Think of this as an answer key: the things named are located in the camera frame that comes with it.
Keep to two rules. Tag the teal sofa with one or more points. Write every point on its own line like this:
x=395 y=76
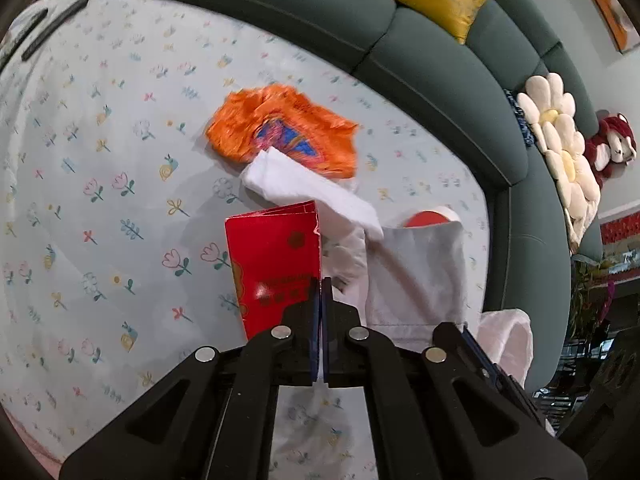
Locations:
x=430 y=70

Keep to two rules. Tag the floral pale blue tablecloth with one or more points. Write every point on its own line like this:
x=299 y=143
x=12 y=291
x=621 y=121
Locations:
x=100 y=160

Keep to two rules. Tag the white tissue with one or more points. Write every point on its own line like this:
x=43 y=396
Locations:
x=300 y=185

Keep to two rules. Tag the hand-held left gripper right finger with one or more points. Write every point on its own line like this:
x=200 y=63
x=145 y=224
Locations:
x=345 y=345

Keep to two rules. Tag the red teddy bear plush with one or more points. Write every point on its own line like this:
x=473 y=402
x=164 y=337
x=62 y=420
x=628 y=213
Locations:
x=607 y=145

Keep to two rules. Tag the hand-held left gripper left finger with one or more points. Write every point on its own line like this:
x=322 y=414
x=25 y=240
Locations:
x=295 y=342

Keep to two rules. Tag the framed orange wall picture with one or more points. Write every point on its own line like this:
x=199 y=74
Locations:
x=615 y=15

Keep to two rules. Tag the small red white paper cup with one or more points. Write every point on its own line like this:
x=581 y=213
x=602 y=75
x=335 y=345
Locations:
x=430 y=217

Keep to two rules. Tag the grey cloth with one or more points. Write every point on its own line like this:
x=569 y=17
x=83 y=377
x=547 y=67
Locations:
x=420 y=280

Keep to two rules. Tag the cream daisy plush cushion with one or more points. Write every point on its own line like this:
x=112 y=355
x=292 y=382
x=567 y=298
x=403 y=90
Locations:
x=545 y=105
x=575 y=170

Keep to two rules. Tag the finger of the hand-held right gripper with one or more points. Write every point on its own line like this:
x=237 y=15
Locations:
x=480 y=355

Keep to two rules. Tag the blue knitted cloth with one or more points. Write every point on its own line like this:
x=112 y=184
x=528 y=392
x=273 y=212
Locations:
x=520 y=120

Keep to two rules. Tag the potted plant with flowers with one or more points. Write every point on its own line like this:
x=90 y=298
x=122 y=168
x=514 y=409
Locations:
x=590 y=300

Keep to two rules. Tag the red wall poster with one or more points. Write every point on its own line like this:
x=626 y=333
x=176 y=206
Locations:
x=620 y=232

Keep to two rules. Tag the black remote control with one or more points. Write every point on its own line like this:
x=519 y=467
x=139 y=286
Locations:
x=55 y=27

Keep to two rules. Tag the red envelope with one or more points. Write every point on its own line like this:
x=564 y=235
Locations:
x=270 y=260

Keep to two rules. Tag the orange patterned cloth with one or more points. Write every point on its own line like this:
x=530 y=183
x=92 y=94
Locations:
x=250 y=120

